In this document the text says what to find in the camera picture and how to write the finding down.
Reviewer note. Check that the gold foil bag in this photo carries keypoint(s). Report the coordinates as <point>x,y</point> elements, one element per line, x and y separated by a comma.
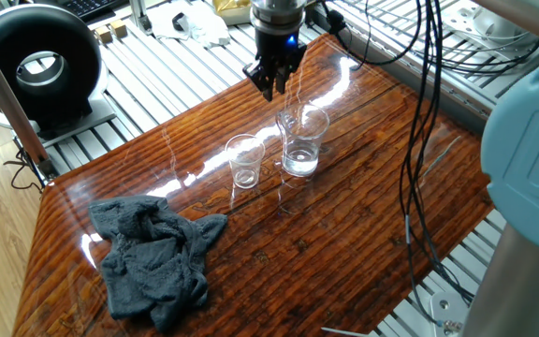
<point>232,11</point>

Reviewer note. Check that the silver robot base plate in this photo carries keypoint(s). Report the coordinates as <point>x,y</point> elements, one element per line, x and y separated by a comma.
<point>442,304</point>

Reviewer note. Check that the black keyboard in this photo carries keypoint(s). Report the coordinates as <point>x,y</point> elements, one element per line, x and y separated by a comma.
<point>89,7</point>

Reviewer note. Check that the small clear plastic cup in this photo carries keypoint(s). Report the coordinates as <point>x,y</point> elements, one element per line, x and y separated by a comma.
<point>245,164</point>

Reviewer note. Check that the white crumpled cloth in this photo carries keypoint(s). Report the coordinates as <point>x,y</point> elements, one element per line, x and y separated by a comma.
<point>204,25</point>

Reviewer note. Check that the dark grey towel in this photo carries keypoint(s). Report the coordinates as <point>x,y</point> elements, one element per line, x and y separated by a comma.
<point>152,262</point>

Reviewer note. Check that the small wooden cube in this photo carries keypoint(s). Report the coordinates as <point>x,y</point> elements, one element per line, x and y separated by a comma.
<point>103,34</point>
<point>119,28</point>

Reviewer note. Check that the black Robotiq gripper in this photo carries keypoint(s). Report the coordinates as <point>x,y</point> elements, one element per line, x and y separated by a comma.
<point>279,47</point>

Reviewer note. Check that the wood grain table board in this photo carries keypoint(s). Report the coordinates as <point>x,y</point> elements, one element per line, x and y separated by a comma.
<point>344,224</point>

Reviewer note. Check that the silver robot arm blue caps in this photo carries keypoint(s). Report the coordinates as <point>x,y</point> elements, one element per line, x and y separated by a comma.
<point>527,154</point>

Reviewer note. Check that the grey pedestal with plate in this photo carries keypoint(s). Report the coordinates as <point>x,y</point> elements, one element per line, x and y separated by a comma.
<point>499,25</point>

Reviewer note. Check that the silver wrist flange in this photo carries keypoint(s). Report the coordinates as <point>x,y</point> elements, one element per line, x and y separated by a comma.
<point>276,16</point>

